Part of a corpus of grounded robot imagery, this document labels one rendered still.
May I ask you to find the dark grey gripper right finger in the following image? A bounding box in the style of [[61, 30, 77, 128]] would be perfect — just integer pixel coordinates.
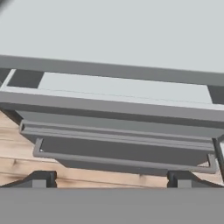
[[166, 170, 223, 189]]

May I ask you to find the grey fridge drawer handle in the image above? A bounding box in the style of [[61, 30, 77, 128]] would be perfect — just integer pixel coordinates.
[[32, 137, 218, 175]]

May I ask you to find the grey fridge drawer front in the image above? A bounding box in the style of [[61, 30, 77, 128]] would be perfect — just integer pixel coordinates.
[[16, 109, 224, 177]]

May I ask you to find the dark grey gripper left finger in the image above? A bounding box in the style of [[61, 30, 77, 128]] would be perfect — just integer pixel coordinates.
[[2, 170, 58, 189]]

